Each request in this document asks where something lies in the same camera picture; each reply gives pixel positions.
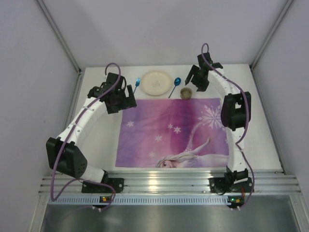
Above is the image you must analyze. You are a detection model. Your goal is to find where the blue metal fork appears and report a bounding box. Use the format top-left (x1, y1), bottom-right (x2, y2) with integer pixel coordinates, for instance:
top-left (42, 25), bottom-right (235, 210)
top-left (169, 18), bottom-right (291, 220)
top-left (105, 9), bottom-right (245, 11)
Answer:
top-left (133, 77), bottom-right (140, 94)

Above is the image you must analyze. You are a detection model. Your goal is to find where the blue metal spoon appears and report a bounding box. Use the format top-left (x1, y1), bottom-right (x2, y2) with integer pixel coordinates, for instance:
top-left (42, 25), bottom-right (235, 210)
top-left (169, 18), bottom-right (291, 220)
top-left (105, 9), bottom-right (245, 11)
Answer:
top-left (168, 77), bottom-right (181, 99)

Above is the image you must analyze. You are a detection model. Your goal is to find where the cream round plate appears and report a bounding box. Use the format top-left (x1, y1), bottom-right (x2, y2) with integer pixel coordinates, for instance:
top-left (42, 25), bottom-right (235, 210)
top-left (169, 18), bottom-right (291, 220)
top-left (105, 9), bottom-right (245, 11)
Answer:
top-left (140, 70), bottom-right (173, 96)

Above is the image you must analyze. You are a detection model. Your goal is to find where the purple snowflake placemat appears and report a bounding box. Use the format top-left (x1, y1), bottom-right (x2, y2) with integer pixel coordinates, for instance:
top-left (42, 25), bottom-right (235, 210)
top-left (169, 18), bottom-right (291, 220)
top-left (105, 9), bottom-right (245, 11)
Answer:
top-left (115, 98), bottom-right (229, 168)

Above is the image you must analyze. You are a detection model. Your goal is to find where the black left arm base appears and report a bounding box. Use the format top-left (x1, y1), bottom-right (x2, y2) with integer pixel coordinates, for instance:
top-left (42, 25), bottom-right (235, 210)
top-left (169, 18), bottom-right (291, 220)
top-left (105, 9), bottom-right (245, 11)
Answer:
top-left (81, 178), bottom-right (124, 193)

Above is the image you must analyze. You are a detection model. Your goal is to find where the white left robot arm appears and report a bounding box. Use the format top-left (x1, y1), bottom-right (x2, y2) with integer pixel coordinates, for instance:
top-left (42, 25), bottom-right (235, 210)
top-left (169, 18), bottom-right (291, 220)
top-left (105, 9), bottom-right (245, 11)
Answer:
top-left (46, 72), bottom-right (137, 183)

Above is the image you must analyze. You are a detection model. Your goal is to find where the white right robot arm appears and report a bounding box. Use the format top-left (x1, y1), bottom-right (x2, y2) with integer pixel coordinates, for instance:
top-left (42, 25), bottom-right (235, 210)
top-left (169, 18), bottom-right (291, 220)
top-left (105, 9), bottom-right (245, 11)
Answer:
top-left (115, 53), bottom-right (251, 180)

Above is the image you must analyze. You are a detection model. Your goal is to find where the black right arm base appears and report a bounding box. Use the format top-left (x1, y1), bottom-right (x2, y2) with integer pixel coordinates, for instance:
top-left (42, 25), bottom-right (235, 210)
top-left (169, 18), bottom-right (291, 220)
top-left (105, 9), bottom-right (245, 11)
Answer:
top-left (209, 177), bottom-right (253, 195)

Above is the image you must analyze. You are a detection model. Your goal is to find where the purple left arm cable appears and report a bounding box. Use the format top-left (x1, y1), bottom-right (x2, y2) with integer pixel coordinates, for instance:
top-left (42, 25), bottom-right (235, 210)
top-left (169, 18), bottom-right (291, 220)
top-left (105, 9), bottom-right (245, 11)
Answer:
top-left (49, 62), bottom-right (122, 211)

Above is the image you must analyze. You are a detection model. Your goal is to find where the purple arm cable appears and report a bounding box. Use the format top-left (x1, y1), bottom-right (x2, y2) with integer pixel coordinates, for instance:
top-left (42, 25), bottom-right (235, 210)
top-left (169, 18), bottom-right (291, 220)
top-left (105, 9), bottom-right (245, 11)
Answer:
top-left (201, 43), bottom-right (255, 210)
top-left (49, 62), bottom-right (122, 211)

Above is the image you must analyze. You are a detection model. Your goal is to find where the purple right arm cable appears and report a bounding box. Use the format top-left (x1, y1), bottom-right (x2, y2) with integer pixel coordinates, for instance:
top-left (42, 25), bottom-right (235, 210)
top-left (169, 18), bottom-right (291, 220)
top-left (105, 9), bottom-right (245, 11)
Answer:
top-left (201, 43), bottom-right (255, 210)

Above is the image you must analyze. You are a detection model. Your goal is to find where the aluminium rail base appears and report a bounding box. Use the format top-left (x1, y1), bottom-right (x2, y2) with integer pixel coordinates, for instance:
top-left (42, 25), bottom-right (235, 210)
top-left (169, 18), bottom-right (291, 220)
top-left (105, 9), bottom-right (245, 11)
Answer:
top-left (38, 169), bottom-right (301, 195)

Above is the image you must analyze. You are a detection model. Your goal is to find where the slotted grey cable duct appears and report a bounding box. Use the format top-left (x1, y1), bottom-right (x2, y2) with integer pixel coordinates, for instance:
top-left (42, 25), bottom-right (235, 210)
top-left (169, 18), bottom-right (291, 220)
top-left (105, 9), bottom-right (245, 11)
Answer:
top-left (48, 195), bottom-right (294, 205)

